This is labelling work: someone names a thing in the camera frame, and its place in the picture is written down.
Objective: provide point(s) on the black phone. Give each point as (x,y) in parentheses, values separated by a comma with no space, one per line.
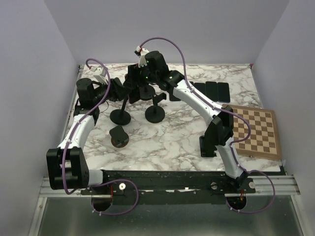
(173,98)
(223,92)
(201,87)

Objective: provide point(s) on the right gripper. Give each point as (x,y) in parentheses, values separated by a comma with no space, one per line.
(133,71)

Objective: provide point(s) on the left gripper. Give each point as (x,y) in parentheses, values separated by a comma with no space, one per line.
(117,91)

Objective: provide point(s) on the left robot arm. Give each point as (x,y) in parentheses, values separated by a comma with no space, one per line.
(67,166)

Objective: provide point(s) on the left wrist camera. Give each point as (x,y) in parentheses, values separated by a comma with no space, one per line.
(99,73)

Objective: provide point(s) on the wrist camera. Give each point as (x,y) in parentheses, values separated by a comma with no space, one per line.
(99,73)
(141,52)

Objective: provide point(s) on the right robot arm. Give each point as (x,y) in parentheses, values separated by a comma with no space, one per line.
(152,69)

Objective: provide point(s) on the wooden chessboard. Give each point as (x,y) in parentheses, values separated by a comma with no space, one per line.
(264,140)

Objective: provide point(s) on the right black folding stand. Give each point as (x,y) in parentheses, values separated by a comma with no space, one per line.
(206,150)

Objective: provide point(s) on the teal phone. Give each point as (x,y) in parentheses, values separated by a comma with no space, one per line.
(211,90)

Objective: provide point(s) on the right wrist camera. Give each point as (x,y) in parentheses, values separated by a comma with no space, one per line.
(141,52)

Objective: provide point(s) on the black clamp stand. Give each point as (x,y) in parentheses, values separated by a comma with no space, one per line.
(155,113)

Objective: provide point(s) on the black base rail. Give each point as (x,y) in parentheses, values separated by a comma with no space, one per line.
(168,188)

